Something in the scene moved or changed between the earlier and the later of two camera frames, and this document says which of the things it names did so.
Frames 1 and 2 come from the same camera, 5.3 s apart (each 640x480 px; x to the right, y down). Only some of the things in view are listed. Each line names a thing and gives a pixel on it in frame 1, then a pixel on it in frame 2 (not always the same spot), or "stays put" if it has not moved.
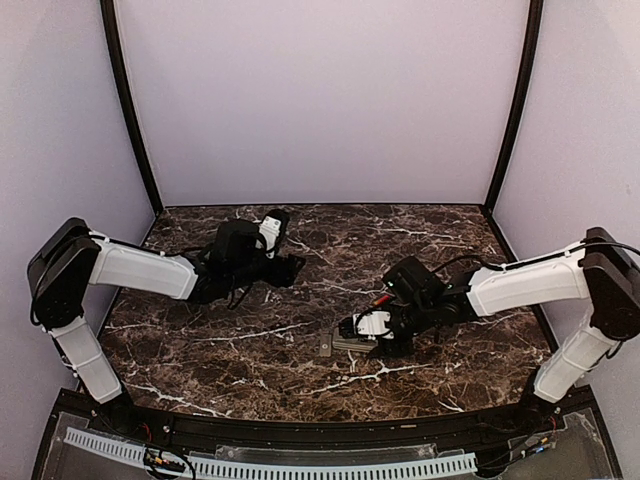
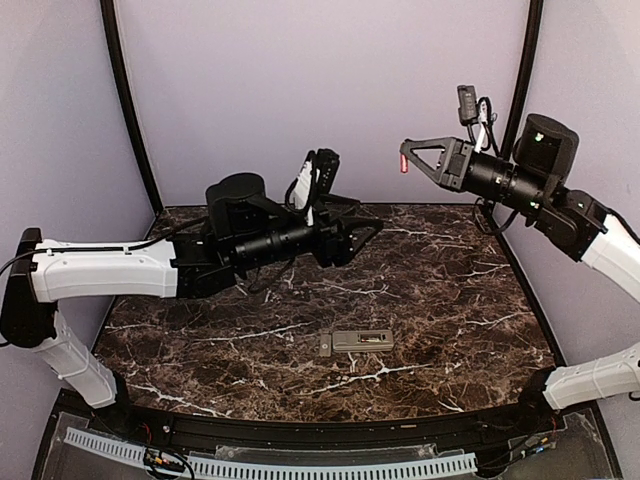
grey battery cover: x=325 y=345 stays put
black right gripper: x=391 y=350 → x=457 y=167
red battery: x=384 y=299 → x=404 y=163
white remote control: x=353 y=344 stays put
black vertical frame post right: x=531 y=43 stays put
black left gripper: x=285 y=270 → x=340 y=248
